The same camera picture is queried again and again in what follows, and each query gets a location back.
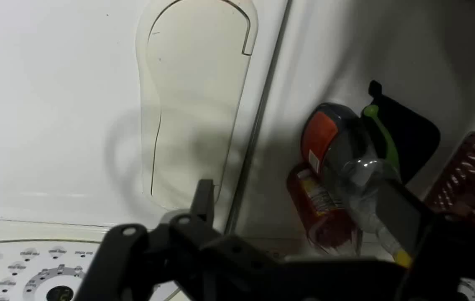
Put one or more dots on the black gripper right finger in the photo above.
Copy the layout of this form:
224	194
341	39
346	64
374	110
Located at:
455	261

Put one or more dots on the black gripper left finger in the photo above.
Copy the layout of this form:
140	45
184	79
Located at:
120	261

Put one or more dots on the white machine holding bottles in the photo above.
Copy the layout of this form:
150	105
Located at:
326	55

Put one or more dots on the brown woven basket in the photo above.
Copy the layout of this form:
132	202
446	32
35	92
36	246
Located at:
471	172

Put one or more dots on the clear bottle yellow cap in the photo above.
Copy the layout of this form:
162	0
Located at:
363	189

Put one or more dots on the red brown bottle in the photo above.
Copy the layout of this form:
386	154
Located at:
314	206

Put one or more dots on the cream washer lid inset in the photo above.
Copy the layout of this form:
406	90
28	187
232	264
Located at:
197	100

